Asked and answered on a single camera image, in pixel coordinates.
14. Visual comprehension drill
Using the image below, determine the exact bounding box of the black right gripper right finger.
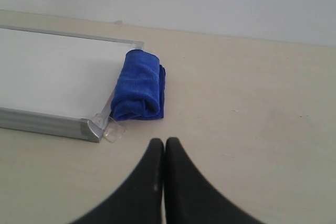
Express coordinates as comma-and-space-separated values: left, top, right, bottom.
164, 137, 260, 223

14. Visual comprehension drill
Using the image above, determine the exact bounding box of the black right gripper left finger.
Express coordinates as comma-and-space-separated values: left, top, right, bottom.
73, 138, 164, 224

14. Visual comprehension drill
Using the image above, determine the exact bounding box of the blue microfiber cloth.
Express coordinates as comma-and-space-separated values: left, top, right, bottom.
110, 49, 166, 121

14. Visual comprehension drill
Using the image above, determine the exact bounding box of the clear tape near right corner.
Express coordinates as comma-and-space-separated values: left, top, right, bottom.
88, 113, 126, 143

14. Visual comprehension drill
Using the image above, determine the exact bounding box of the white board with aluminium frame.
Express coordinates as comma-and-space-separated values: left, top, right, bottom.
1, 25, 144, 143

